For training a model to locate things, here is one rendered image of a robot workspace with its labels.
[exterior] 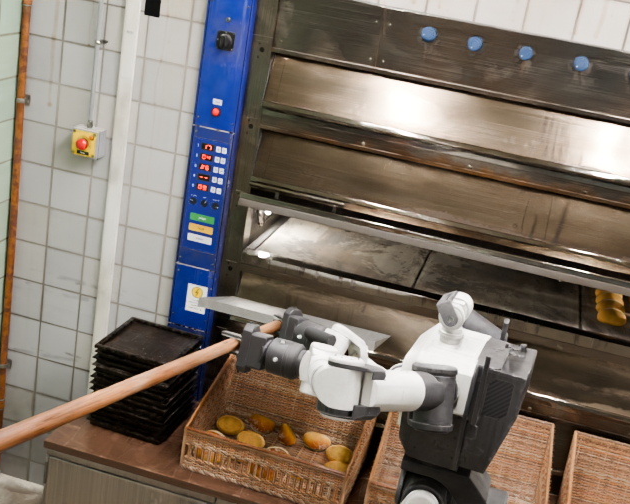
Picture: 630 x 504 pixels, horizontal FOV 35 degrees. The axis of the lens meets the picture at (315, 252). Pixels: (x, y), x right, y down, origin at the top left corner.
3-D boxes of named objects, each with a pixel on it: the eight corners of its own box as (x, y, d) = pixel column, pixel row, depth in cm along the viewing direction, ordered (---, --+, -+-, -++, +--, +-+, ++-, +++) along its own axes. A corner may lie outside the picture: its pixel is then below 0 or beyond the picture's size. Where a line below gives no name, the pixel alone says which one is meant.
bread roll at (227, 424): (240, 437, 345) (242, 439, 350) (245, 418, 347) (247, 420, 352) (213, 430, 346) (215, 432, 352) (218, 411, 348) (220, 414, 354)
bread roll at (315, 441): (331, 435, 346) (327, 449, 343) (332, 443, 351) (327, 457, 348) (304, 427, 348) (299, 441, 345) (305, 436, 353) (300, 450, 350)
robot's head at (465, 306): (468, 328, 252) (475, 295, 249) (460, 341, 243) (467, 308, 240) (443, 321, 254) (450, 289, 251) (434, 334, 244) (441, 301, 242)
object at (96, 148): (78, 150, 357) (81, 123, 353) (104, 156, 355) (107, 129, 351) (69, 154, 350) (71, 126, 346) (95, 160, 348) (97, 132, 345)
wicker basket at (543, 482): (381, 450, 357) (395, 381, 349) (538, 491, 349) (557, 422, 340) (356, 523, 312) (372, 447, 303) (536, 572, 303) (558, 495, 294)
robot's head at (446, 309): (473, 316, 247) (462, 288, 246) (467, 327, 239) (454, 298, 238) (450, 323, 250) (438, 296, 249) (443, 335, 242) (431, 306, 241)
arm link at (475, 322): (474, 357, 278) (505, 325, 271) (470, 374, 270) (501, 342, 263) (441, 332, 277) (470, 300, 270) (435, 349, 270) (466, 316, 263)
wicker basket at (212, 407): (227, 406, 370) (237, 338, 361) (373, 448, 358) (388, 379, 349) (175, 468, 325) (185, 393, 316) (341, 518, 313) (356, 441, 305)
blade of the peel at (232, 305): (373, 350, 290) (375, 341, 290) (197, 305, 301) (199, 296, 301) (390, 336, 325) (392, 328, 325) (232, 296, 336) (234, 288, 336)
